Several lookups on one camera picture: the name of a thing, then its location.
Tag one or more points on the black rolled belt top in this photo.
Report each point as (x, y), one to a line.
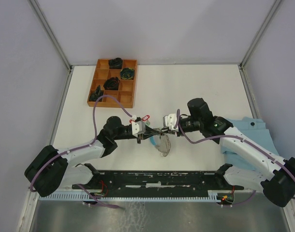
(115, 63)

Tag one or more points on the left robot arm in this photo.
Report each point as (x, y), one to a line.
(53, 168)

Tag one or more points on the aluminium frame post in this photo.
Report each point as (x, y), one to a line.
(42, 19)
(261, 31)

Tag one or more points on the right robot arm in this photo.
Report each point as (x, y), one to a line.
(274, 175)

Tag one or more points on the right aluminium frame post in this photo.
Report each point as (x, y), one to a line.
(261, 31)

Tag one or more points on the white cable duct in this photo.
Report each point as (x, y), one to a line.
(82, 196)

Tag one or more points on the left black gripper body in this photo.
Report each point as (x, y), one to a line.
(140, 136)

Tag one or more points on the red tag key right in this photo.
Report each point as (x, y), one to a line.
(146, 118)

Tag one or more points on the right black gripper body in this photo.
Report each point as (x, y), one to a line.
(177, 132)

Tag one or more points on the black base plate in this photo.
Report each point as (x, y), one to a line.
(158, 183)

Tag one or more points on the green blue rolled belt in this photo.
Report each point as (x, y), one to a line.
(127, 74)

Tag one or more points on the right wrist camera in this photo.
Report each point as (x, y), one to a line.
(170, 122)

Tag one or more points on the light blue cloth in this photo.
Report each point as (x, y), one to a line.
(256, 130)

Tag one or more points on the black rolled belt middle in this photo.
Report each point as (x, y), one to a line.
(111, 83)

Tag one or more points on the left aluminium frame post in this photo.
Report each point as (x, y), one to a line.
(42, 19)

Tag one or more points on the wooden compartment tray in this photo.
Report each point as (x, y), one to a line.
(126, 91)

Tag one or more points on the black green rolled belt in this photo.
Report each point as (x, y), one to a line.
(96, 94)

